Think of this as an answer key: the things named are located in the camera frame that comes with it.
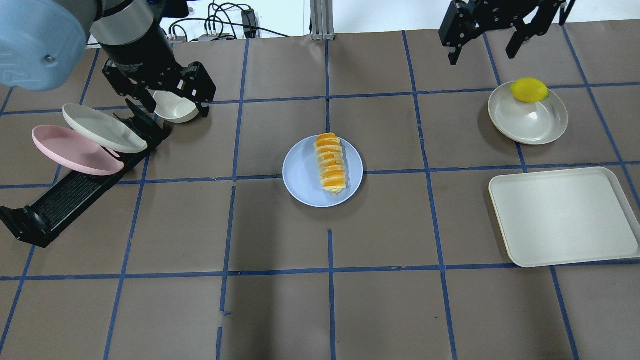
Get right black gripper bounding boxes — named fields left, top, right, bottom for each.
left=438, top=0, right=569, bottom=66

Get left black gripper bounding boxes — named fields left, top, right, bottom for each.
left=102, top=30, right=217, bottom=118

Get light blue plate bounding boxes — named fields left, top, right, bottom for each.
left=282, top=136, right=364, bottom=208

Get orange striped bread roll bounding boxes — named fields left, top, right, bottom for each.
left=313, top=132, right=346, bottom=195

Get cream plate in rack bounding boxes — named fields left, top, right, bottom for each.
left=62, top=104, right=147, bottom=154

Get cream plate with lemon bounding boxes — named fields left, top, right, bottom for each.
left=487, top=82, right=569, bottom=146

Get pink plate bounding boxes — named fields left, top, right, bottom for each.
left=32, top=125, right=125, bottom=176

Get cream bowl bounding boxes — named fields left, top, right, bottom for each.
left=152, top=91, right=199, bottom=124

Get yellow lemon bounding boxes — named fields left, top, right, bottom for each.
left=509, top=77, right=550, bottom=104

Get black dish rack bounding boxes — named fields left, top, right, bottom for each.
left=1, top=101, right=170, bottom=248

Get white rectangular tray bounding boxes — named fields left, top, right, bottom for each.
left=487, top=167, right=639, bottom=268

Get black cables on bench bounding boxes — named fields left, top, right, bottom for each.
left=165, top=0, right=291, bottom=43

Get aluminium frame post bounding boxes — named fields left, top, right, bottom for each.
left=310, top=0, right=336, bottom=41

